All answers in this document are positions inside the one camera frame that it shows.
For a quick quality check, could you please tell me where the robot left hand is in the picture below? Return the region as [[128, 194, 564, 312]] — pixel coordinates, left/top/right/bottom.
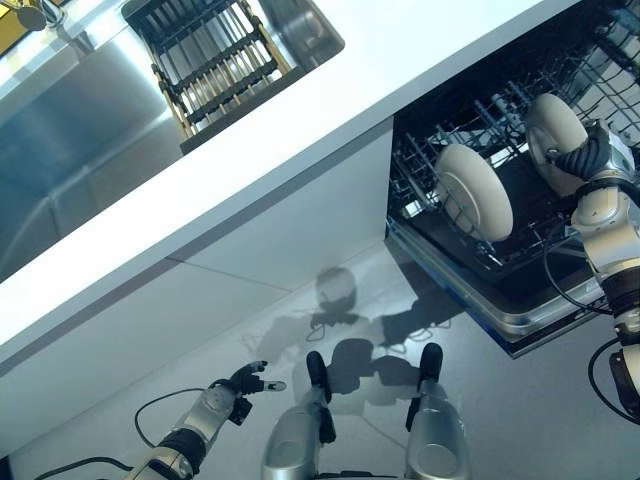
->
[[213, 360, 288, 402]]

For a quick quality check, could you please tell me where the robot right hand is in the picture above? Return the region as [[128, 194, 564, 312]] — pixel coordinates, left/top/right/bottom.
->
[[543, 119, 637, 187]]

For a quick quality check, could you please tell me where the cream ceramic plate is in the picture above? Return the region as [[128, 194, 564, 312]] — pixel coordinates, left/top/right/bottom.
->
[[523, 92, 590, 198], [433, 143, 515, 245]]

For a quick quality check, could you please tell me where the white cabinet door beside dishwasher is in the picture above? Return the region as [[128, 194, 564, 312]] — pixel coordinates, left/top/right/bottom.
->
[[166, 116, 397, 295]]

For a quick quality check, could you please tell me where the built-in dishwasher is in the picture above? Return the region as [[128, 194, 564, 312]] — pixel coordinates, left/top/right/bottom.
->
[[383, 0, 640, 360]]

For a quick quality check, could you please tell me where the wide white cabinet door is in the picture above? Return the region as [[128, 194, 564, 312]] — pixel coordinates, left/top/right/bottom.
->
[[0, 256, 297, 452]]

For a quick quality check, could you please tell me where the robot right leg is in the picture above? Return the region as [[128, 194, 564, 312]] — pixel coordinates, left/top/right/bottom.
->
[[402, 341, 472, 480]]

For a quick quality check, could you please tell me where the stainless steel sink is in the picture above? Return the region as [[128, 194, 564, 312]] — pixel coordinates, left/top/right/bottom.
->
[[0, 0, 347, 285]]

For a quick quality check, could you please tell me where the black sink dish rack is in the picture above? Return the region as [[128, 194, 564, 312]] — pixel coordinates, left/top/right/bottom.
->
[[121, 0, 307, 155]]

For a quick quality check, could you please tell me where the chrome gooseneck faucet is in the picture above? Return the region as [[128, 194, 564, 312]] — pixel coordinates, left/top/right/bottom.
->
[[13, 0, 97, 52]]

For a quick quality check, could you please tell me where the dishwasher wire basket rack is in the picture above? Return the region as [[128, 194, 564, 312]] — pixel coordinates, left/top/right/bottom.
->
[[563, 0, 640, 147]]

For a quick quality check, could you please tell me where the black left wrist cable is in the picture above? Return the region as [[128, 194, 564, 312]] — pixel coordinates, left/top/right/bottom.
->
[[0, 388, 212, 480]]

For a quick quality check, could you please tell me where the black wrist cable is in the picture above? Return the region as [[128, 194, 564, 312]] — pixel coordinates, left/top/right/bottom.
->
[[0, 388, 212, 480], [541, 233, 640, 422]]

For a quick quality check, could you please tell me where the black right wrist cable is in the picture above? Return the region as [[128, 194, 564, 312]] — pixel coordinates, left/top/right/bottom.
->
[[541, 233, 640, 422]]

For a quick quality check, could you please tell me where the dishwasher wire rack with tines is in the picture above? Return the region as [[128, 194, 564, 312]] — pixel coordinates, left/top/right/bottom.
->
[[388, 78, 602, 267]]

